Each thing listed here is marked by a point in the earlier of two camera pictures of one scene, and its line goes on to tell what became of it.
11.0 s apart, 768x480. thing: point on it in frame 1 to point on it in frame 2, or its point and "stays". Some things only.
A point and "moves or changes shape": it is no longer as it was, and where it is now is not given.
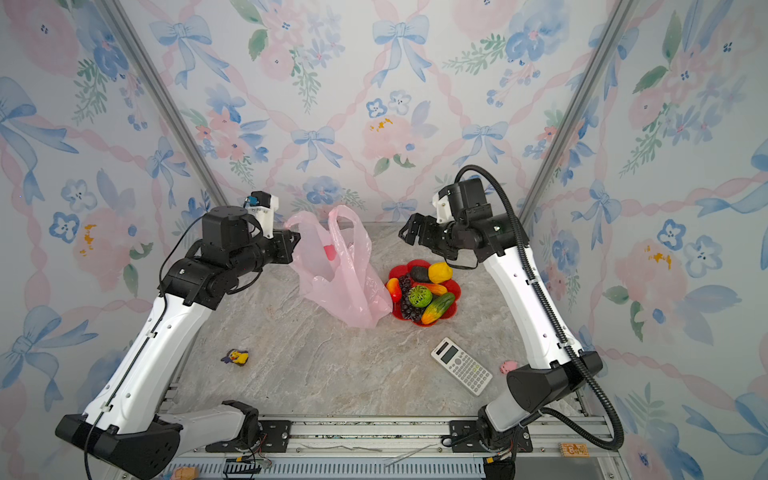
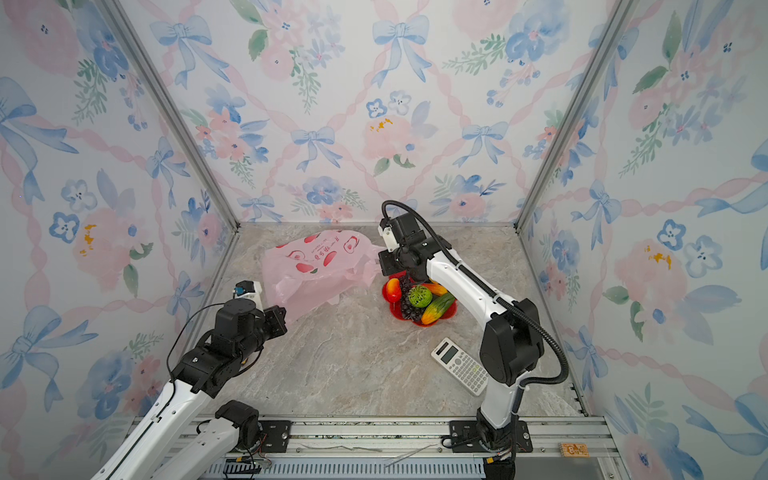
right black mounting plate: (465, 438) stays
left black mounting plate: (275, 436) stays
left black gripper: (285, 248) to (276, 319)
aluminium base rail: (408, 447) stays
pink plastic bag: (335, 269) moves or changes shape
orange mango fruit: (435, 288) stays
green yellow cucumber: (437, 308) stays
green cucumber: (419, 296) stays
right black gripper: (427, 241) to (385, 261)
